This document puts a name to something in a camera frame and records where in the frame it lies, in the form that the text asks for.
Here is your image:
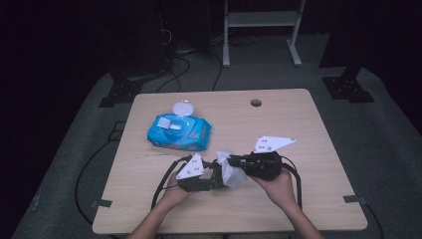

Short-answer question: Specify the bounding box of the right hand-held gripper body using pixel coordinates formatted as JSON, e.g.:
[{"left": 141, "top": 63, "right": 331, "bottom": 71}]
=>
[{"left": 245, "top": 134, "right": 297, "bottom": 182}]

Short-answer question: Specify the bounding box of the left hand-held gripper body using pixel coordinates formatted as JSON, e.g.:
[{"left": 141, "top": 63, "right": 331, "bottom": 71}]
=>
[{"left": 175, "top": 152, "right": 214, "bottom": 193}]

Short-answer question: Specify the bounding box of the white wet wipe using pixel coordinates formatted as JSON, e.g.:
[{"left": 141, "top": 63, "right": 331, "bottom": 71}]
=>
[{"left": 216, "top": 149, "right": 249, "bottom": 189}]

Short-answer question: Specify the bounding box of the blue wet wipes pack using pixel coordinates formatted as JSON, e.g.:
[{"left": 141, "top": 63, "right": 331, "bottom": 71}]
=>
[{"left": 146, "top": 99, "right": 213, "bottom": 153}]

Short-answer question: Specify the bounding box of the person's left hand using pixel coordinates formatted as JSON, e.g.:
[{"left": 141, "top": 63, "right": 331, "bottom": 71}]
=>
[{"left": 161, "top": 171, "right": 197, "bottom": 209}]

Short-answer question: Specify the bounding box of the person's right hand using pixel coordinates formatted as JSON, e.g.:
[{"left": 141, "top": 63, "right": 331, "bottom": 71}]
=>
[{"left": 250, "top": 168, "right": 299, "bottom": 214}]

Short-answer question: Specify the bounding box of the grey tape piece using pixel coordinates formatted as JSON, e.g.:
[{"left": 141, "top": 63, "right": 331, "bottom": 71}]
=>
[
  {"left": 91, "top": 198, "right": 113, "bottom": 209},
  {"left": 342, "top": 194, "right": 368, "bottom": 205}
]

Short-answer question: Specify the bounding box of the black stand base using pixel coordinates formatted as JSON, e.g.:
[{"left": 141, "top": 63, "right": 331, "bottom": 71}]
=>
[
  {"left": 98, "top": 66, "right": 144, "bottom": 109},
  {"left": 321, "top": 65, "right": 376, "bottom": 104}
]

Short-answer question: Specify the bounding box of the white metal stand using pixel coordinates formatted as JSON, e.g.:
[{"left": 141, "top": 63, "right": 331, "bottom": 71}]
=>
[{"left": 222, "top": 0, "right": 307, "bottom": 68}]

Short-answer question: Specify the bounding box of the left hand-held gripper cable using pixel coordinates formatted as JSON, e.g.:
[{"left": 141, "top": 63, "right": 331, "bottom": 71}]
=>
[{"left": 150, "top": 154, "right": 194, "bottom": 211}]

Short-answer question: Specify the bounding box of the hand-held gripper cable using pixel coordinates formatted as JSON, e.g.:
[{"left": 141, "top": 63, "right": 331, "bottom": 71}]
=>
[
  {"left": 150, "top": 154, "right": 194, "bottom": 211},
  {"left": 280, "top": 154, "right": 304, "bottom": 210}
]

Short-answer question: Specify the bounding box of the right hand-held gripper cable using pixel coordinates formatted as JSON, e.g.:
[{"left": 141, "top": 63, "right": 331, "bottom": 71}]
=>
[{"left": 280, "top": 154, "right": 304, "bottom": 210}]

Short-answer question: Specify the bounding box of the long black floor cable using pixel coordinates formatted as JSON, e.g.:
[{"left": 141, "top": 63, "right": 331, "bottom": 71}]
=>
[{"left": 75, "top": 138, "right": 117, "bottom": 227}]

